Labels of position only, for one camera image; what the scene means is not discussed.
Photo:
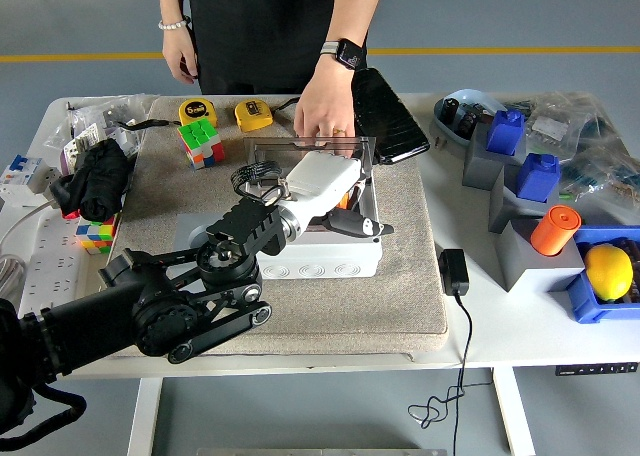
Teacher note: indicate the person's right hand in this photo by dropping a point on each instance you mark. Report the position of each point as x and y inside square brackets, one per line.
[177, 56]

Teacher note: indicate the person's left hand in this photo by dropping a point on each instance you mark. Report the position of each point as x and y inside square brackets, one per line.
[325, 106]

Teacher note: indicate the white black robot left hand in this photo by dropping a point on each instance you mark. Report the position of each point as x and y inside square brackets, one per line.
[322, 181]

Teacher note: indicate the grey junction box clear lid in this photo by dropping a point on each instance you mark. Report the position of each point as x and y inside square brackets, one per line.
[320, 261]

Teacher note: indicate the person's left forearm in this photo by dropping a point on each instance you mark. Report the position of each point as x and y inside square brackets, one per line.
[355, 11]

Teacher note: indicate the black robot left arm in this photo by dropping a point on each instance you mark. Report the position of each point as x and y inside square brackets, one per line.
[150, 301]

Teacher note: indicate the round yellow tape measure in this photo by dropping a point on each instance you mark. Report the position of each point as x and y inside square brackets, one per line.
[195, 110]

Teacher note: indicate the black wrist watch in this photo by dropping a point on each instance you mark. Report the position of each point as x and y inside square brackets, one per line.
[347, 53]

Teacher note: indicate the glossy black case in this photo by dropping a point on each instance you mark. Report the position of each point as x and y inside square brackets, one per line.
[390, 121]

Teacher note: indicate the squarish yellow tape measure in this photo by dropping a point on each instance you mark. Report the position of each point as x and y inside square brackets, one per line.
[252, 116]

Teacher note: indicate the person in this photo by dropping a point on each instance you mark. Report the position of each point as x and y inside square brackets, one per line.
[260, 26]

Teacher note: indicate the large colourful puzzle cube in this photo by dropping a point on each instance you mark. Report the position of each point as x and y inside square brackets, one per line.
[200, 141]

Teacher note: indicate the clear plastic bags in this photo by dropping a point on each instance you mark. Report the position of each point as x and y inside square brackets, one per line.
[90, 116]

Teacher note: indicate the light blue bowl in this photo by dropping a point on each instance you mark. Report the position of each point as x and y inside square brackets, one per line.
[450, 128]

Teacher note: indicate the grey-brown mat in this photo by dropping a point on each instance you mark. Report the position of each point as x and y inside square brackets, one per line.
[325, 316]

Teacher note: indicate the black cloth bundle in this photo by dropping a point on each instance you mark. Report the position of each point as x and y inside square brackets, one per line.
[97, 181]

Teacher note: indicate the purple packet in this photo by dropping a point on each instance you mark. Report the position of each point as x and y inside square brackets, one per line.
[67, 158]

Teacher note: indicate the black power adapter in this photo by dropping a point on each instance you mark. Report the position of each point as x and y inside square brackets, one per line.
[452, 271]

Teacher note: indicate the grey block holder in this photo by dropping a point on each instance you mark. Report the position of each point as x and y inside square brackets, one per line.
[480, 166]
[505, 206]

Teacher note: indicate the blue plastic block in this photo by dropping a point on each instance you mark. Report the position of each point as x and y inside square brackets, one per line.
[505, 131]
[537, 176]

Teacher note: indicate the white blue circuit breaker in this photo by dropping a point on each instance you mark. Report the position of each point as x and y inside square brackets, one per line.
[25, 173]

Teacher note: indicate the small colourful puzzle cube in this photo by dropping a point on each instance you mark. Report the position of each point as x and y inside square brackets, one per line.
[97, 233]

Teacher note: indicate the clear bag of grey parts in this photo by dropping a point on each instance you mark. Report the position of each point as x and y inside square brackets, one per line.
[552, 123]

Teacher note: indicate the white power strip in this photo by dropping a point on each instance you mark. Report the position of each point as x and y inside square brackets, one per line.
[55, 266]

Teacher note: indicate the clear bag of dark components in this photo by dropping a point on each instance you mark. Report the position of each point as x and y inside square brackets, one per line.
[605, 176]

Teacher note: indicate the blue plastic bin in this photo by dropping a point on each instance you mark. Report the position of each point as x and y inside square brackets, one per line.
[585, 301]

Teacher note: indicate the white table leg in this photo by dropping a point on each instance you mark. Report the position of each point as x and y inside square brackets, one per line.
[515, 416]
[145, 416]

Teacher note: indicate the yellow lemon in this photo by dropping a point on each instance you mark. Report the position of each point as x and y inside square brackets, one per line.
[607, 273]

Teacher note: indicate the black table control panel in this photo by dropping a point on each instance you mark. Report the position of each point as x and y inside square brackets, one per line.
[595, 369]

